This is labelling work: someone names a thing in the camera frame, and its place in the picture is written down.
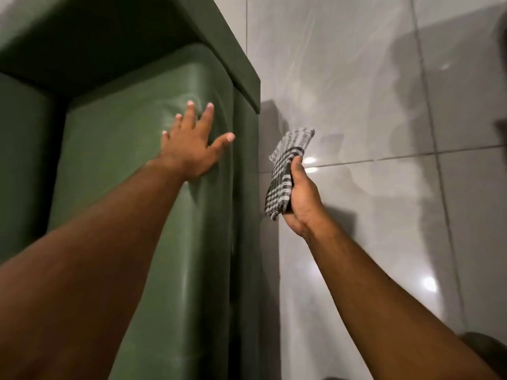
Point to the person's right hand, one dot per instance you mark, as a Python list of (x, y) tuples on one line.
[(305, 201)]

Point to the person's left hand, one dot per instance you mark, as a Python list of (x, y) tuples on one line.
[(188, 154)]

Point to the person's left middle finger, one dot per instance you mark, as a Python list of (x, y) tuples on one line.
[(189, 114)]

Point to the person's left little finger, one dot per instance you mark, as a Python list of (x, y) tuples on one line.
[(164, 137)]

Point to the person's left thumb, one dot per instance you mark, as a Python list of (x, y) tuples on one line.
[(221, 141)]

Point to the person's right thumb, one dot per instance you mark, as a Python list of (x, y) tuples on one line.
[(299, 172)]

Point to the black white checked cloth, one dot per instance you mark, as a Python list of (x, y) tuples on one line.
[(282, 174)]

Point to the person's left forearm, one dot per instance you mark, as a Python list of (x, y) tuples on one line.
[(91, 265)]

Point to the person's right forearm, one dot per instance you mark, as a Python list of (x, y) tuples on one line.
[(380, 308)]

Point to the wide green padded cushion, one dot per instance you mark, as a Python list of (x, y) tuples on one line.
[(190, 253)]

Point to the narrow green padded cushion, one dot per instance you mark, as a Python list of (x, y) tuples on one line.
[(23, 162)]

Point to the green upholstered furniture frame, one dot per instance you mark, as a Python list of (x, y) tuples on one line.
[(225, 43)]

